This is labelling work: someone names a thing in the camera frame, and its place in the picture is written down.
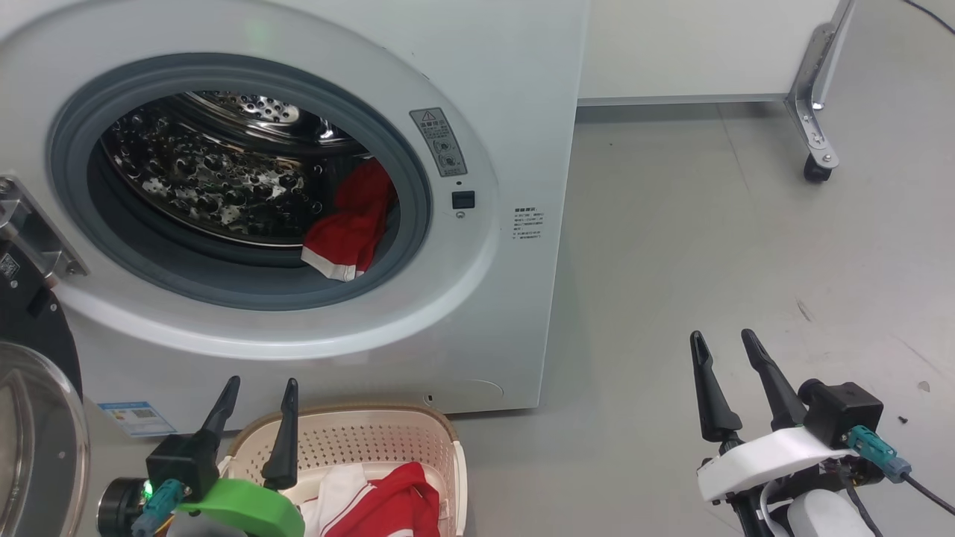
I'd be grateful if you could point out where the grey warning sticker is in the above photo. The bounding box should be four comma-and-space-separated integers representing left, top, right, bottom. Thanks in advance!
409, 108, 469, 178

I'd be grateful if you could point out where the blue energy label sticker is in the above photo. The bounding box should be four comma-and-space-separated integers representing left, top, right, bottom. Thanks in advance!
97, 401, 178, 438

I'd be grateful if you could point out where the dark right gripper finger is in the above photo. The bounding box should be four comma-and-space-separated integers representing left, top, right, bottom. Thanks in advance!
690, 330, 744, 445
741, 328, 809, 433

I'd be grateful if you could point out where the cream perforated laundry basket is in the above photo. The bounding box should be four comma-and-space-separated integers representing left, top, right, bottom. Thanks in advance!
224, 404, 469, 537

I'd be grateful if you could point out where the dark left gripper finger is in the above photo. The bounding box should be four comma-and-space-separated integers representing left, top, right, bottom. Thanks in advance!
195, 375, 242, 479
261, 378, 300, 492

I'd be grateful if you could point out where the perforated steel washer drum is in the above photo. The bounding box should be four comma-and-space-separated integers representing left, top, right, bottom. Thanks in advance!
101, 91, 374, 248

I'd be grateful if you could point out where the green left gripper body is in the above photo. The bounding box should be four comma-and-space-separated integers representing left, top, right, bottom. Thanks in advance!
175, 478, 306, 537

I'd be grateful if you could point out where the black floor cable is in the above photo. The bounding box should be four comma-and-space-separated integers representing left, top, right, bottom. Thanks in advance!
903, 0, 955, 35

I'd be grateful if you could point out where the teal right connector with cable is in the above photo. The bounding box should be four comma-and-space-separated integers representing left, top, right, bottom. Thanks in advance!
847, 425, 955, 517

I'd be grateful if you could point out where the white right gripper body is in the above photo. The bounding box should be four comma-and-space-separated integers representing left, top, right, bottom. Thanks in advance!
696, 427, 860, 505

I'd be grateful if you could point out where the metal leg with caster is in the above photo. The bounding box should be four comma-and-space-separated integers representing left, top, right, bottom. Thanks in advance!
785, 0, 859, 184

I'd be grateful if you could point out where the teal left connector with cable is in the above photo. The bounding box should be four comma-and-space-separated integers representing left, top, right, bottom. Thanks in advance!
133, 480, 186, 537

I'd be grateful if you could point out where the round glass washing machine door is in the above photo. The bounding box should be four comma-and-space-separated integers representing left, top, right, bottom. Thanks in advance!
0, 175, 90, 537

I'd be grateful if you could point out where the red garment white trim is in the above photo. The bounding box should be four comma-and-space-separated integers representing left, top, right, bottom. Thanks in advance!
302, 462, 442, 537
301, 158, 398, 283

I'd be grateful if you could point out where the teal connector with cable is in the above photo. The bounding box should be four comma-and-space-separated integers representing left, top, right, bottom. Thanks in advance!
847, 425, 955, 517
133, 480, 186, 537

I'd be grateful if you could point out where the white washing machine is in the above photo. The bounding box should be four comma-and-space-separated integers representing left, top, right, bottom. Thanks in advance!
0, 0, 591, 435

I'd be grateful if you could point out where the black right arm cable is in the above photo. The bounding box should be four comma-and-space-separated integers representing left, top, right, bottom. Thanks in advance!
839, 462, 889, 537

